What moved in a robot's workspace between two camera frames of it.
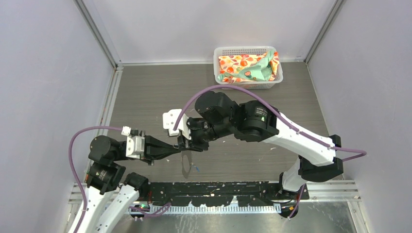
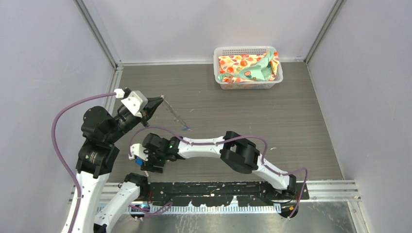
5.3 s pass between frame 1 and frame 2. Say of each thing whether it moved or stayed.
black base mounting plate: stayed
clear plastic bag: moved
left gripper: moved
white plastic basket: stayed
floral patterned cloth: stayed
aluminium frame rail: stayed
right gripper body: moved
